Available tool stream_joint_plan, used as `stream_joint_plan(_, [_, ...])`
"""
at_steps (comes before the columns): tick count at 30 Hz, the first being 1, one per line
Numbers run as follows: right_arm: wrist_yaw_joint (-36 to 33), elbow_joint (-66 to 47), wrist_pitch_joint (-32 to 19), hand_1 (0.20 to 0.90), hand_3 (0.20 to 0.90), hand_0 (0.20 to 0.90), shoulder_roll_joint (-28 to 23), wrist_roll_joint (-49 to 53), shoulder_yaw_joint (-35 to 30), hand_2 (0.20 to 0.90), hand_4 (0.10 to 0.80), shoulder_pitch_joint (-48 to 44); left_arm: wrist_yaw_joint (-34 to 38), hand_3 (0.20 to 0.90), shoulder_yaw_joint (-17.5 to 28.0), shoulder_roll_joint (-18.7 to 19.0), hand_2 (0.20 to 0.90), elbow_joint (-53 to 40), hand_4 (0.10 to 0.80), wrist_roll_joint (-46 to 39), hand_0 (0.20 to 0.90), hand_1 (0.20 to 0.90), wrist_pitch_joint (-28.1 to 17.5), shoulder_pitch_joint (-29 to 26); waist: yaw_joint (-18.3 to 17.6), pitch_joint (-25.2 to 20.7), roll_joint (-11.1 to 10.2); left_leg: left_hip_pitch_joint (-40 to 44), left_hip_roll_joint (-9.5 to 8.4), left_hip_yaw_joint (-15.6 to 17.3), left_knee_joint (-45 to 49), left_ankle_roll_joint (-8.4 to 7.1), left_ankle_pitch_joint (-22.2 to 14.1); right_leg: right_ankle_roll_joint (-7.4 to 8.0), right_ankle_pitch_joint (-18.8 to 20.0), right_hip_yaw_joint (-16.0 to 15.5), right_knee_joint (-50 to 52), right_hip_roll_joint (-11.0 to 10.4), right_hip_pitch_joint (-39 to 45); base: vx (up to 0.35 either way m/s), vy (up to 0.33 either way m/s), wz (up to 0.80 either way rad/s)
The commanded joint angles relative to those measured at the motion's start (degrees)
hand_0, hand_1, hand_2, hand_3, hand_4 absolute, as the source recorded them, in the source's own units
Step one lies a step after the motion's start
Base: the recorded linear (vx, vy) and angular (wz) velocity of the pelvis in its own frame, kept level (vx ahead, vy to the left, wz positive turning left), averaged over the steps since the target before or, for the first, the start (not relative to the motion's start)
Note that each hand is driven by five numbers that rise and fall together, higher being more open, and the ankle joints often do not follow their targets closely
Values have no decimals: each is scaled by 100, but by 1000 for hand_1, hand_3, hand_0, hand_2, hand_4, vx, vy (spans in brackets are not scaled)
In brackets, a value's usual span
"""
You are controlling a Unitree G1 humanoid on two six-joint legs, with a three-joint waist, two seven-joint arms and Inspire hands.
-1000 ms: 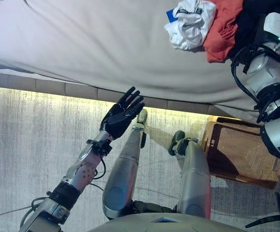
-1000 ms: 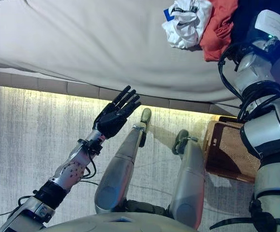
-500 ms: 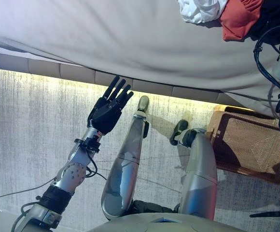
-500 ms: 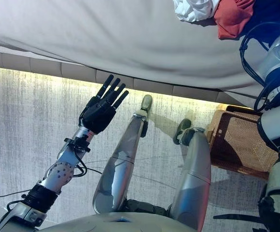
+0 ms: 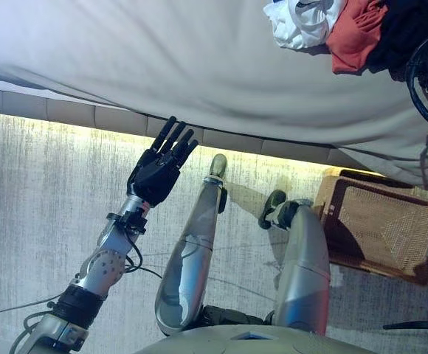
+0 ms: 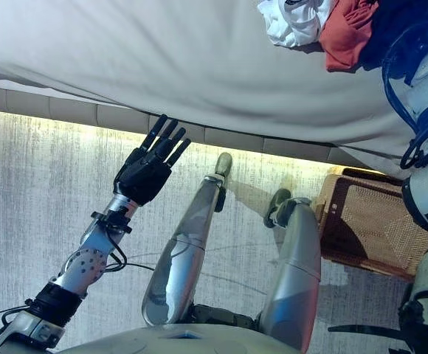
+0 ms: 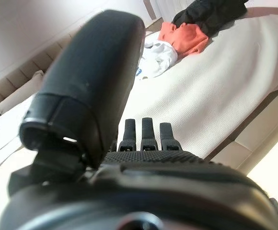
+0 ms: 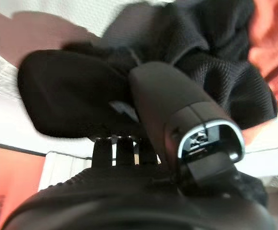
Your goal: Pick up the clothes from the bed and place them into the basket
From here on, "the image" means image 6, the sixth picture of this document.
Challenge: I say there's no beige upholstered bed frame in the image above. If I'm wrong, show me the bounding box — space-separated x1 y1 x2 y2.
0 78 404 167

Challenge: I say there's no brown wicker basket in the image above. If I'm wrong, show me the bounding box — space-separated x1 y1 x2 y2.
314 167 428 282

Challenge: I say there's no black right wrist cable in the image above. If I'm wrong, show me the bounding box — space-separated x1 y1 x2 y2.
381 21 428 170

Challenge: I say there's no silver right robot leg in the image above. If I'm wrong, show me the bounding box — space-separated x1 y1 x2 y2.
257 187 324 353

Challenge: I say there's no grey robot torso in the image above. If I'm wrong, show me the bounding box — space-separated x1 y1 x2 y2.
58 322 304 354

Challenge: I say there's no silver robot leg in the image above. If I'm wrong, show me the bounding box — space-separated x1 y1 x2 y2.
257 187 324 353
142 151 235 327

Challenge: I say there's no white crumpled garment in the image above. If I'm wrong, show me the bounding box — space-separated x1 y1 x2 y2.
257 0 335 49

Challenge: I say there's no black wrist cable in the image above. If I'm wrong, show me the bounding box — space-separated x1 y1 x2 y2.
381 21 428 170
0 235 156 319

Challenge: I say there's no orange garment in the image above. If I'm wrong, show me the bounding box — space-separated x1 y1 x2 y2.
318 0 382 72

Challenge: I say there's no beige bedspread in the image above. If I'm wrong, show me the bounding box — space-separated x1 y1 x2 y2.
0 0 428 178

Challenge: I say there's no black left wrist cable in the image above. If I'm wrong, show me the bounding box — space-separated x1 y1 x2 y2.
0 235 156 319

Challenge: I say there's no silver left robot leg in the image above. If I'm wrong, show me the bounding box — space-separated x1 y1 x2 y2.
142 151 235 327

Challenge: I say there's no black garment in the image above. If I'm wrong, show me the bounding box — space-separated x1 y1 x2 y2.
359 0 428 72

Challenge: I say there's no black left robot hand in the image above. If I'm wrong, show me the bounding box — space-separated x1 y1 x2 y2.
113 114 193 206

